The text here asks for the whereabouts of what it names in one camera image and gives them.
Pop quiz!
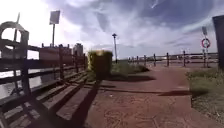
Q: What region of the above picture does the dark thick post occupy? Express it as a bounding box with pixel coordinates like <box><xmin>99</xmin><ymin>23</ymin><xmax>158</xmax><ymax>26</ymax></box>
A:
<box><xmin>212</xmin><ymin>14</ymin><xmax>224</xmax><ymax>71</ymax></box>

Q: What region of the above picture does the rectangular sign on pole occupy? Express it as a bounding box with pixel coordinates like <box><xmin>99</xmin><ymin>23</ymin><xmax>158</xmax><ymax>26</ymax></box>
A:
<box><xmin>49</xmin><ymin>9</ymin><xmax>62</xmax><ymax>48</ymax></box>

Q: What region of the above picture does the water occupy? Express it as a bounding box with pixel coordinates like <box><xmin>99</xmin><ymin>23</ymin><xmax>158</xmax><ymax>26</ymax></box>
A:
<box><xmin>0</xmin><ymin>68</ymin><xmax>43</xmax><ymax>100</ymax></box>

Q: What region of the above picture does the dark lamp post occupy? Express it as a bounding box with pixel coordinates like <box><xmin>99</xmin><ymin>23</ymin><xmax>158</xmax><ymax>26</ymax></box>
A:
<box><xmin>111</xmin><ymin>32</ymin><xmax>119</xmax><ymax>64</ymax></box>

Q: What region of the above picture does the wooden fence with posts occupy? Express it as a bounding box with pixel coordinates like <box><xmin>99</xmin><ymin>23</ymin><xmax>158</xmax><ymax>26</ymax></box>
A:
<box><xmin>126</xmin><ymin>49</ymin><xmax>219</xmax><ymax>69</ymax></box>

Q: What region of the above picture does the grass patch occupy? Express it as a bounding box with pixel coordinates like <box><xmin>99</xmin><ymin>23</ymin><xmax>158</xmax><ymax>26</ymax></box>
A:
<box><xmin>186</xmin><ymin>68</ymin><xmax>224</xmax><ymax>123</ymax></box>

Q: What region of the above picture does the tall building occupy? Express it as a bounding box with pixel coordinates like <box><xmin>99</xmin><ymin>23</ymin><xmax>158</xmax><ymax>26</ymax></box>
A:
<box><xmin>72</xmin><ymin>42</ymin><xmax>84</xmax><ymax>57</ymax></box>

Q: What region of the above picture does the dark wooden rail fence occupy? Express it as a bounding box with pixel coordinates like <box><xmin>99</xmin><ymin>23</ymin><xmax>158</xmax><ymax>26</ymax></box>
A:
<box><xmin>0</xmin><ymin>29</ymin><xmax>89</xmax><ymax>128</ymax></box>

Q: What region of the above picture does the round red-rimmed sign on pole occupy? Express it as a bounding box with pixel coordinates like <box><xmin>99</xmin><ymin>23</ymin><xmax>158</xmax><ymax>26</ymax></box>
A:
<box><xmin>200</xmin><ymin>25</ymin><xmax>212</xmax><ymax>69</ymax></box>

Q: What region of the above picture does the reddish building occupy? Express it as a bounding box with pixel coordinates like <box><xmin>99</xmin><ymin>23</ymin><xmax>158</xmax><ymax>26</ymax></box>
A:
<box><xmin>38</xmin><ymin>44</ymin><xmax>73</xmax><ymax>68</ymax></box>

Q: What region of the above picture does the red life ring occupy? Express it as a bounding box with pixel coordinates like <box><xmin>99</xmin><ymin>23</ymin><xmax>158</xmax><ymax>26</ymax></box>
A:
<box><xmin>0</xmin><ymin>20</ymin><xmax>30</xmax><ymax>60</ymax></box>

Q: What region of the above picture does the red paved path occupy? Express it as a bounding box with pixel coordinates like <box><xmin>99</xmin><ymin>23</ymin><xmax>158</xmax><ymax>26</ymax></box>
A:
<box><xmin>0</xmin><ymin>63</ymin><xmax>224</xmax><ymax>128</ymax></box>

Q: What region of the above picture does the grass strip behind bin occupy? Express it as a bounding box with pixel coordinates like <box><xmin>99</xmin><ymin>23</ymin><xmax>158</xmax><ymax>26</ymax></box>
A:
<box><xmin>111</xmin><ymin>61</ymin><xmax>151</xmax><ymax>76</ymax></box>

